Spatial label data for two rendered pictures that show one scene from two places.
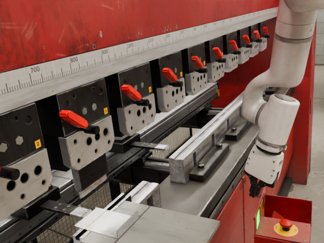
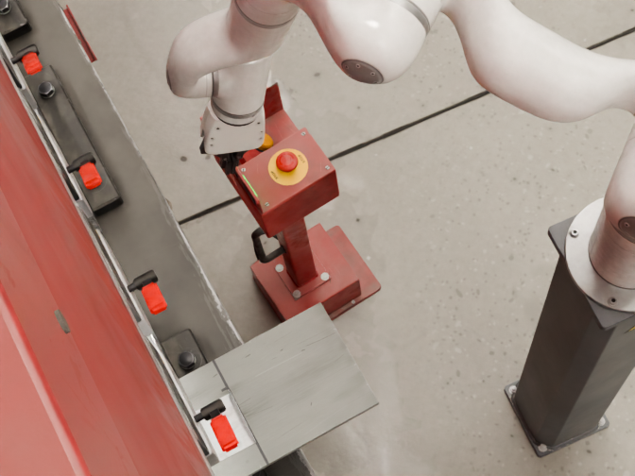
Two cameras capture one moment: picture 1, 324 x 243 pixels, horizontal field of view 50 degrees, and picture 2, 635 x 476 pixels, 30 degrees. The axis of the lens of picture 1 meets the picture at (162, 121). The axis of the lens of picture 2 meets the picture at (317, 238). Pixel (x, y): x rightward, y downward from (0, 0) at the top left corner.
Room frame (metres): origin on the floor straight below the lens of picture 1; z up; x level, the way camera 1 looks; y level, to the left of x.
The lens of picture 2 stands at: (0.28, 0.31, 2.71)
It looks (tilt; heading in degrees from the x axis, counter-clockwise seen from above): 68 degrees down; 313
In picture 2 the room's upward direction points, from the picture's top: 12 degrees counter-clockwise
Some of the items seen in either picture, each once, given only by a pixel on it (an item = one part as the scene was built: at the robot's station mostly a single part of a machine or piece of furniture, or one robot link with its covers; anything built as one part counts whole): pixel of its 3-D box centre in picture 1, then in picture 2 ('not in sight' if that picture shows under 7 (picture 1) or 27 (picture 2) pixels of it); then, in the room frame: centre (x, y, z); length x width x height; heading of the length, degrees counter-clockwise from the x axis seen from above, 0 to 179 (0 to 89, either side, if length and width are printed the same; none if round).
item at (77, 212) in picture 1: (49, 202); not in sight; (0.83, 0.32, 1.01); 0.26 x 0.12 x 0.05; 60
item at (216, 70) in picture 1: (208, 59); not in sight; (1.42, -0.21, 1.26); 0.15 x 0.09 x 0.17; 150
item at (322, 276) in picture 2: not in sight; (301, 272); (0.97, -0.36, 0.13); 0.10 x 0.10 x 0.01; 64
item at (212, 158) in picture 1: (210, 160); (72, 139); (1.24, -0.17, 0.89); 0.30 x 0.05 x 0.03; 150
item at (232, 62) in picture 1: (223, 51); not in sight; (1.59, -0.31, 1.26); 0.15 x 0.09 x 0.17; 150
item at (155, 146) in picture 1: (136, 142); not in sight; (1.21, 0.10, 1.01); 0.26 x 0.12 x 0.05; 60
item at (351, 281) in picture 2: not in sight; (315, 275); (0.96, -0.39, 0.06); 0.25 x 0.20 x 0.12; 64
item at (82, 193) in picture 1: (90, 170); not in sight; (0.75, 0.18, 1.13); 0.10 x 0.02 x 0.10; 150
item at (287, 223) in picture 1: (286, 226); (287, 163); (0.92, -0.35, 0.79); 0.04 x 0.04 x 0.04
